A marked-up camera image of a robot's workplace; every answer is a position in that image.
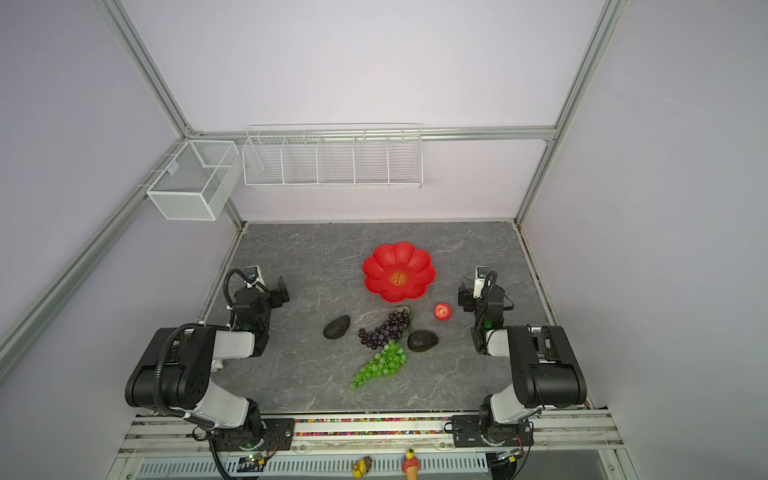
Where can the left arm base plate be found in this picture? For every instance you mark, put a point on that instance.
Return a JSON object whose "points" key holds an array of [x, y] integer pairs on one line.
{"points": [[275, 433]]}

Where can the green fake grape bunch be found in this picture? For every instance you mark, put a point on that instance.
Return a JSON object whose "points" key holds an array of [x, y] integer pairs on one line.
{"points": [[388, 362]]}

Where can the small yellow toy figure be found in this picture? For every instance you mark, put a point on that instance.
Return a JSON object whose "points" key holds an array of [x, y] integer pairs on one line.
{"points": [[362, 467]]}

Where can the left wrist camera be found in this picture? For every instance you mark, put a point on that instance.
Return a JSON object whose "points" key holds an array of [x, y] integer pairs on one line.
{"points": [[254, 276]]}

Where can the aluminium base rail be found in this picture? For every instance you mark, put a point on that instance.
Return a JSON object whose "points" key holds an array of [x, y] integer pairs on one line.
{"points": [[427, 432]]}

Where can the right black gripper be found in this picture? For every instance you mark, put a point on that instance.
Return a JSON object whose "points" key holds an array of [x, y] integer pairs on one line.
{"points": [[469, 299]]}

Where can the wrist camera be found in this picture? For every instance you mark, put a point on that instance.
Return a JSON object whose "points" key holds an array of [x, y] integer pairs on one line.
{"points": [[254, 276], [481, 273]]}

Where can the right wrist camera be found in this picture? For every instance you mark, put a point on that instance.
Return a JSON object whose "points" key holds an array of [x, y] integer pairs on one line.
{"points": [[481, 273]]}

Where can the red fake apple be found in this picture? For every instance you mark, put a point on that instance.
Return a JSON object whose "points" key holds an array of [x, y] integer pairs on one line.
{"points": [[443, 312]]}

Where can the dark avocado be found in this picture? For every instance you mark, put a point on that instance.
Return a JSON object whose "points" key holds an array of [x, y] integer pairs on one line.
{"points": [[422, 340], [337, 328]]}

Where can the red flower-shaped fruit bowl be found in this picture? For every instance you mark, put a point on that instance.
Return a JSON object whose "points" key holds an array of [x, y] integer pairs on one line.
{"points": [[399, 272]]}

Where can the purple fake grape bunch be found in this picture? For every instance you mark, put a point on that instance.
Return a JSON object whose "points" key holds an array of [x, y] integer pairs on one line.
{"points": [[395, 327]]}

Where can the white mesh box basket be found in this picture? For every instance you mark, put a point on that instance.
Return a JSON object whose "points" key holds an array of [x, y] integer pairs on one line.
{"points": [[197, 181]]}

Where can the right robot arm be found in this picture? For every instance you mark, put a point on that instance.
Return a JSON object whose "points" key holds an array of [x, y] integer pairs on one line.
{"points": [[544, 369]]}

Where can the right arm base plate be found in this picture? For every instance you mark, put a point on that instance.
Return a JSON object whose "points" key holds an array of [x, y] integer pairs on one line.
{"points": [[476, 431]]}

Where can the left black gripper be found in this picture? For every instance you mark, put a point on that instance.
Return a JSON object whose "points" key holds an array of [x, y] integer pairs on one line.
{"points": [[274, 296]]}

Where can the red yellow toy figure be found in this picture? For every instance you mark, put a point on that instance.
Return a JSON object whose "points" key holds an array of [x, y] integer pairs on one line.
{"points": [[410, 465]]}

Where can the white wire basket rack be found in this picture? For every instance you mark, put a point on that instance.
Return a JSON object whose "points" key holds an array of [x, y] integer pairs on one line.
{"points": [[333, 155]]}

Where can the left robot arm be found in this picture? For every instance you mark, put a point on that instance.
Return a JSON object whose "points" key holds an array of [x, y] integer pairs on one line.
{"points": [[173, 376]]}

